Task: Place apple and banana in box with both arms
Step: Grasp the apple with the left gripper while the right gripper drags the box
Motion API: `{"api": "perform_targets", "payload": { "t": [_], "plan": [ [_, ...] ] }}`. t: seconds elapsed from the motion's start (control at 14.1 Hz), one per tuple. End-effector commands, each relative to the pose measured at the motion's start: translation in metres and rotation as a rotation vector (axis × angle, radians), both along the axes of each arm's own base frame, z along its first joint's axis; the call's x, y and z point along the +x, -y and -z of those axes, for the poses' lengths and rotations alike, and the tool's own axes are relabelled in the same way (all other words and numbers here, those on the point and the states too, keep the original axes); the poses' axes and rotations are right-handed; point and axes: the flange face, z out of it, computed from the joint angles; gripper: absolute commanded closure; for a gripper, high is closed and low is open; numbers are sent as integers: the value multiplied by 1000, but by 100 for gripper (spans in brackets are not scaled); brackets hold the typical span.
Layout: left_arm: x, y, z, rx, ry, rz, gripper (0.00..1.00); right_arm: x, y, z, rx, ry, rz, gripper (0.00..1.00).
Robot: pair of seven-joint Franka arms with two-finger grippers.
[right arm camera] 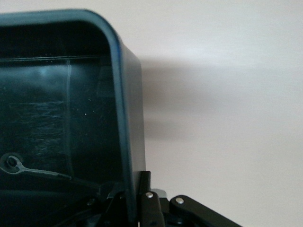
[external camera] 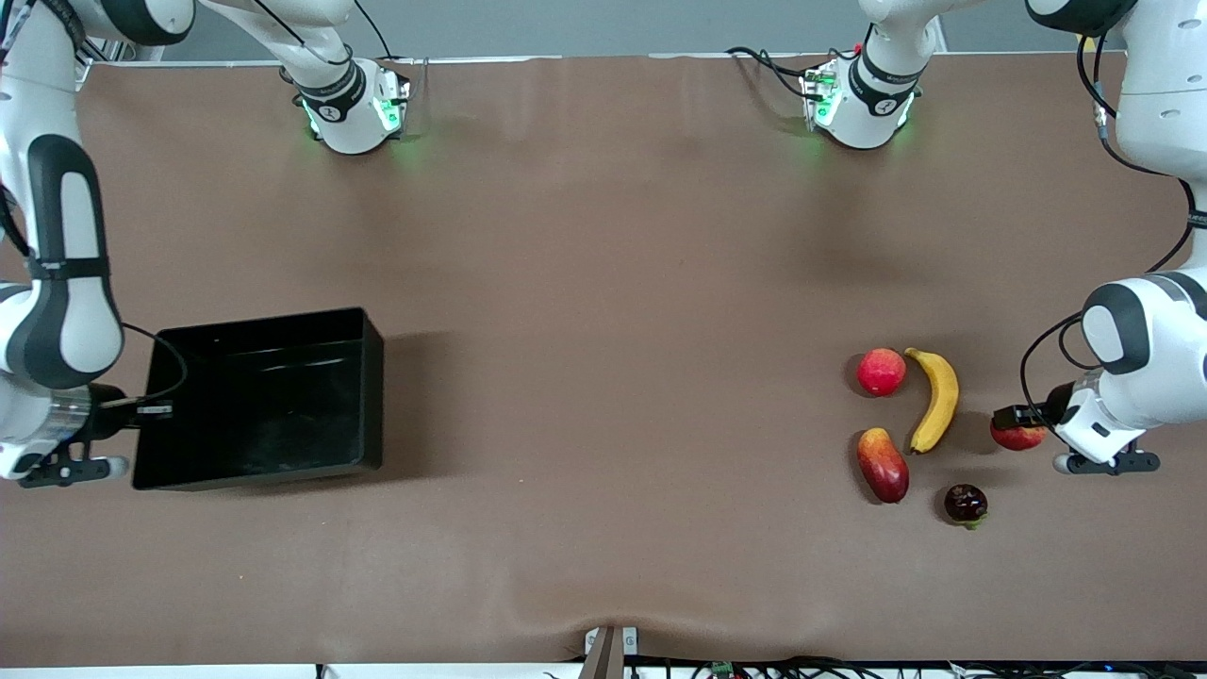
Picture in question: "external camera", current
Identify dark purple mangosteen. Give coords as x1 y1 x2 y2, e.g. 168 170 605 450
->
944 484 989 531

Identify yellow banana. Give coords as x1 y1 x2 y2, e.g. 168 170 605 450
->
903 347 960 455

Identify black right base cable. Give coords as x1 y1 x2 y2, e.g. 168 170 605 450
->
355 0 430 91

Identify aluminium frame profile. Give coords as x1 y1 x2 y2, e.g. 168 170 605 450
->
77 40 167 67

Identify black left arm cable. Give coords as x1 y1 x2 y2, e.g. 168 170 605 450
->
1020 33 1199 444

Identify black left base cables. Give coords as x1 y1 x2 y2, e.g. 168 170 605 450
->
724 42 854 103

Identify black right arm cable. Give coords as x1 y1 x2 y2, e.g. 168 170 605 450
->
121 323 189 409

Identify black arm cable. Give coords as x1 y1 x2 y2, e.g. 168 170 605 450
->
121 323 189 409
1020 33 1199 444

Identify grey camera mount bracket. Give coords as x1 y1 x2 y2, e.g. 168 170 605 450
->
580 624 639 679

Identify red yellow apple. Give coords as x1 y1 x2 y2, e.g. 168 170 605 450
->
990 420 1048 452

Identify black plastic box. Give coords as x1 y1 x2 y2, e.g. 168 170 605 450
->
132 306 385 492

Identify red yellow mango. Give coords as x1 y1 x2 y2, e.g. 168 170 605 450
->
856 427 911 505

